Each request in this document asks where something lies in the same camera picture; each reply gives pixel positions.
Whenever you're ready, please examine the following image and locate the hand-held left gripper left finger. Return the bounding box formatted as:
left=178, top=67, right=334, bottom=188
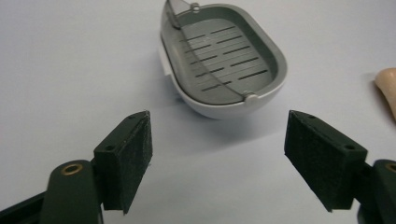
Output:
left=92, top=110, right=154, bottom=216

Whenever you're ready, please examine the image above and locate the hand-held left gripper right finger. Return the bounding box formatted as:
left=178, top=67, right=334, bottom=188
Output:
left=283, top=109, right=369, bottom=213

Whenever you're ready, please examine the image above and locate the grey and white soap box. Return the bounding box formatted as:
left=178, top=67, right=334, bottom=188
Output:
left=159, top=0, right=288, bottom=120

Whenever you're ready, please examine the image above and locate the beige wooden handle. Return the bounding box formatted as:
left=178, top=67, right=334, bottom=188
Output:
left=374, top=67, right=396, bottom=121

